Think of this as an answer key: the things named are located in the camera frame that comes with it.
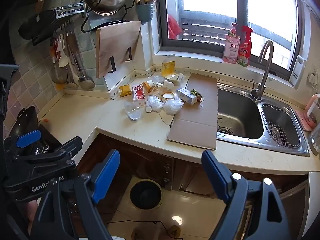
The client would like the curved steel faucet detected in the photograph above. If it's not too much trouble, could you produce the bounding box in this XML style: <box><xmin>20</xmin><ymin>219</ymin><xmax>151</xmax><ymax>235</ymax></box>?
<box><xmin>251</xmin><ymin>39</ymin><xmax>275</xmax><ymax>101</ymax></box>

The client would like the red white milk carton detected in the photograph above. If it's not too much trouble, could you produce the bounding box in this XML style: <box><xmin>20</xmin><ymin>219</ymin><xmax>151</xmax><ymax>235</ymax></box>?
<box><xmin>132</xmin><ymin>84</ymin><xmax>145</xmax><ymax>106</ymax></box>

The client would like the pink detergent refill pouch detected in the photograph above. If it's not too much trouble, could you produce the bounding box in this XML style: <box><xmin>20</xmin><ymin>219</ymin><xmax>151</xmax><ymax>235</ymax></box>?
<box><xmin>222</xmin><ymin>22</ymin><xmax>240</xmax><ymax>64</ymax></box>

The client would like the orange paper cup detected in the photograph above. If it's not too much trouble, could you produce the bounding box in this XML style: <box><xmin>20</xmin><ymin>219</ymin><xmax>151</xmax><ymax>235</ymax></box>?
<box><xmin>142</xmin><ymin>80</ymin><xmax>156</xmax><ymax>93</ymax></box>

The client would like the wooden cutting board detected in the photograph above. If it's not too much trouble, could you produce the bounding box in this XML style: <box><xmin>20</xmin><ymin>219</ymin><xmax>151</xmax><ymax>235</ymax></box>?
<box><xmin>95</xmin><ymin>21</ymin><xmax>141</xmax><ymax>78</ymax></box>

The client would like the wire sink drain basket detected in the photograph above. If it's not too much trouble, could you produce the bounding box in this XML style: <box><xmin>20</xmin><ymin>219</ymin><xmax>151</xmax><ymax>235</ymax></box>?
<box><xmin>261</xmin><ymin>104</ymin><xmax>300</xmax><ymax>148</ymax></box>

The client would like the stainless steel sink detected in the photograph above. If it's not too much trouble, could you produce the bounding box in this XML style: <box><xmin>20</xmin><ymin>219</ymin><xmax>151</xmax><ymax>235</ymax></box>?
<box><xmin>217</xmin><ymin>83</ymin><xmax>310</xmax><ymax>157</ymax></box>

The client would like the person's left hand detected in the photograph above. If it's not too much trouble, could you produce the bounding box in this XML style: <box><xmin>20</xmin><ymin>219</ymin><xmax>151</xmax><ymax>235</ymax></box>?
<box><xmin>25</xmin><ymin>200</ymin><xmax>38</xmax><ymax>222</ymax></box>

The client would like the black frying pan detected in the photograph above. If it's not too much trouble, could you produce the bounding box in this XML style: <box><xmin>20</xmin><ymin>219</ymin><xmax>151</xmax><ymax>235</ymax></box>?
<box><xmin>8</xmin><ymin>106</ymin><xmax>38</xmax><ymax>138</ymax></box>

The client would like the teal utensil holder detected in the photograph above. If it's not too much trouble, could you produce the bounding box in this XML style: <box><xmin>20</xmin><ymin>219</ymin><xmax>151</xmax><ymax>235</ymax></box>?
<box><xmin>136</xmin><ymin>3</ymin><xmax>154</xmax><ymax>25</ymax></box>

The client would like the purple white carton box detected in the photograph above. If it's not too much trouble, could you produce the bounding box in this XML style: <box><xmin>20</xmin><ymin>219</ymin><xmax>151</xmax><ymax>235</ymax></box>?
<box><xmin>176</xmin><ymin>88</ymin><xmax>197</xmax><ymax>105</ymax></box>

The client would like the steel ladle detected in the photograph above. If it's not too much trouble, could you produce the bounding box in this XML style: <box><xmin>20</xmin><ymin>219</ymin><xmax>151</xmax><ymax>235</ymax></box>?
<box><xmin>67</xmin><ymin>32</ymin><xmax>95</xmax><ymax>90</ymax></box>

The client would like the red spray bottle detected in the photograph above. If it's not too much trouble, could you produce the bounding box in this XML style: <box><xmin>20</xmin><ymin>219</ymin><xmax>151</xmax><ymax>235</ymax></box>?
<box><xmin>237</xmin><ymin>26</ymin><xmax>253</xmax><ymax>67</ymax></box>

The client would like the clear plastic cup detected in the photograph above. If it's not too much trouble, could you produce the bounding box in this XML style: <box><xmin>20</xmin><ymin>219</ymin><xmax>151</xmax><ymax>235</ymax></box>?
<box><xmin>124</xmin><ymin>102</ymin><xmax>143</xmax><ymax>121</ymax></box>

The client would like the yellow white paper bag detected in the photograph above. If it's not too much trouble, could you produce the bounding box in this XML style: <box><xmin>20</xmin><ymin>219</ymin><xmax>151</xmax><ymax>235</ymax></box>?
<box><xmin>161</xmin><ymin>61</ymin><xmax>176</xmax><ymax>79</ymax></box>

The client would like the white small bottle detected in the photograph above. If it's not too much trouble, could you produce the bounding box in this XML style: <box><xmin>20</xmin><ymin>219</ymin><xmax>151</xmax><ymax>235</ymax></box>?
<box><xmin>145</xmin><ymin>95</ymin><xmax>158</xmax><ymax>113</ymax></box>

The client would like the white paper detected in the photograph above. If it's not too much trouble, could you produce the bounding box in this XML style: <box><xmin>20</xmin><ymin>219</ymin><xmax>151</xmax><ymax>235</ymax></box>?
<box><xmin>162</xmin><ymin>80</ymin><xmax>175</xmax><ymax>90</ymax></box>

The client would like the white plastic bag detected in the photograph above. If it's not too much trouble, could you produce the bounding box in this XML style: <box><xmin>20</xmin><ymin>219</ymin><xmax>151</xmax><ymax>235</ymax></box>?
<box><xmin>163</xmin><ymin>99</ymin><xmax>184</xmax><ymax>115</ymax></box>

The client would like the round black trash bin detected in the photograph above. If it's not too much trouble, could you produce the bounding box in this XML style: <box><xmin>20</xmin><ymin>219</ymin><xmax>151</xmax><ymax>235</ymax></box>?
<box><xmin>130</xmin><ymin>180</ymin><xmax>162</xmax><ymax>210</ymax></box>

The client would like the pink electric kettle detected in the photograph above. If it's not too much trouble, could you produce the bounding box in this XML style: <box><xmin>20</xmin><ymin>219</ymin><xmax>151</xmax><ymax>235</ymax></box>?
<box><xmin>304</xmin><ymin>94</ymin><xmax>319</xmax><ymax>129</ymax></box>

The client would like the flat brown cardboard sheet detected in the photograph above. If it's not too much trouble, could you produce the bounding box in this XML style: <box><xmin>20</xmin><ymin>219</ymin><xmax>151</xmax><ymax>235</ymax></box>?
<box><xmin>167</xmin><ymin>74</ymin><xmax>218</xmax><ymax>150</ymax></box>

